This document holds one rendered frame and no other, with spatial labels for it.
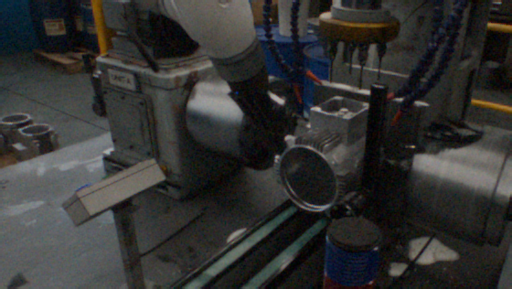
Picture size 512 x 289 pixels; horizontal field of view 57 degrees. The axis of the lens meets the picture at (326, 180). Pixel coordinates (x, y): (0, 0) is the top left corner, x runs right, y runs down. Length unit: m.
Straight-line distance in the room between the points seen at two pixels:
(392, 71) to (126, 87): 0.71
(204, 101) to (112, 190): 0.40
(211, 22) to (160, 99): 0.58
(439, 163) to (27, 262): 0.94
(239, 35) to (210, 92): 0.47
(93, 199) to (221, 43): 0.36
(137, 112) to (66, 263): 0.43
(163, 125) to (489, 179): 0.84
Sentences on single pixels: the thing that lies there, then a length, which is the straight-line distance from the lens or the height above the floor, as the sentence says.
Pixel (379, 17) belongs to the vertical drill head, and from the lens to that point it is 1.03.
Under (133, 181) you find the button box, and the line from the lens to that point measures 0.94.
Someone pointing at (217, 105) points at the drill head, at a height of 1.11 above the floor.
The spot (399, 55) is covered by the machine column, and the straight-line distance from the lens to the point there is 1.26.
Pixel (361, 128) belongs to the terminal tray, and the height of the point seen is 1.10.
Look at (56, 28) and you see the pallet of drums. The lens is 6.07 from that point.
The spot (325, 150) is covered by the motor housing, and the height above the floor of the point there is 1.09.
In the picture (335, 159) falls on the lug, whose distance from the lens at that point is 0.96.
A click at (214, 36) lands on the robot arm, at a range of 0.75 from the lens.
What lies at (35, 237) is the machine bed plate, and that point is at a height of 0.80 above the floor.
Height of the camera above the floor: 1.50
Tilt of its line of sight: 29 degrees down
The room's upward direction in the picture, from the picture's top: 3 degrees clockwise
